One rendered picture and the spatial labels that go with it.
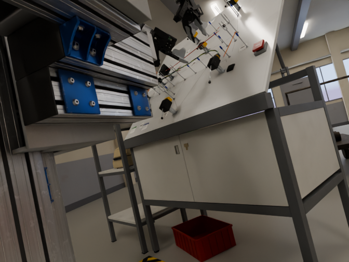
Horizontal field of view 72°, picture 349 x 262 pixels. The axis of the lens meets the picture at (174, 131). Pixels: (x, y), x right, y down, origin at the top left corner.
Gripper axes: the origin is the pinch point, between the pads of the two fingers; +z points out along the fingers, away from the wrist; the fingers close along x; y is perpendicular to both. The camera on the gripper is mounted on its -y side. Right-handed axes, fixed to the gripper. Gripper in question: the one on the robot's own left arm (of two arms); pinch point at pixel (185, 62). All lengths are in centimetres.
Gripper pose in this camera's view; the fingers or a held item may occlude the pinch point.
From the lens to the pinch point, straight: 119.5
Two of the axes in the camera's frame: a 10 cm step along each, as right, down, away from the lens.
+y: 4.9, -7.9, -3.6
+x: 0.5, -3.9, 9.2
